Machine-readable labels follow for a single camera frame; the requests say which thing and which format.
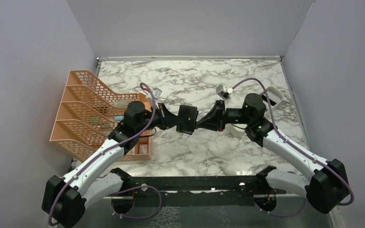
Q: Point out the white plastic tray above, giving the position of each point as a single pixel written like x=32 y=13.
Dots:
x=275 y=97

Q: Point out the grey box in rack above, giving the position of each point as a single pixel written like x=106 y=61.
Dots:
x=121 y=103

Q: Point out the black card holder wallet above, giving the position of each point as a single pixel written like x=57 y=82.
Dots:
x=188 y=114

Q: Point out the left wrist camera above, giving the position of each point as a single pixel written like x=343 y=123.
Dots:
x=156 y=92

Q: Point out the red white box in rack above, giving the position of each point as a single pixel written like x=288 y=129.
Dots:
x=139 y=149

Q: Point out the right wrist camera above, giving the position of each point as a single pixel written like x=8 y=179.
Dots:
x=224 y=92

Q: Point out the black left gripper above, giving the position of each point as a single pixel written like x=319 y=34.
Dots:
x=168 y=119

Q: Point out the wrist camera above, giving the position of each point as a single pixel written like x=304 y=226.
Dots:
x=224 y=92
x=156 y=92

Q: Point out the black mounting rail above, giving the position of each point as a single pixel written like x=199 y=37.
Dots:
x=187 y=191

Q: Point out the orange file organizer rack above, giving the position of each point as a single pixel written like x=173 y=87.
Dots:
x=85 y=116

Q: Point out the black card in tray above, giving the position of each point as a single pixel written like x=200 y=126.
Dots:
x=268 y=100

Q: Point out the blue box in rack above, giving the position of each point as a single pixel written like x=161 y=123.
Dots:
x=118 y=118

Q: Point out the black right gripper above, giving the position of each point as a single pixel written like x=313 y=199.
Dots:
x=215 y=120

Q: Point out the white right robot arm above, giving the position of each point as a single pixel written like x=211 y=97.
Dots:
x=322 y=182

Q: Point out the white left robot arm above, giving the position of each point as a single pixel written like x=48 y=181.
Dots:
x=66 y=198

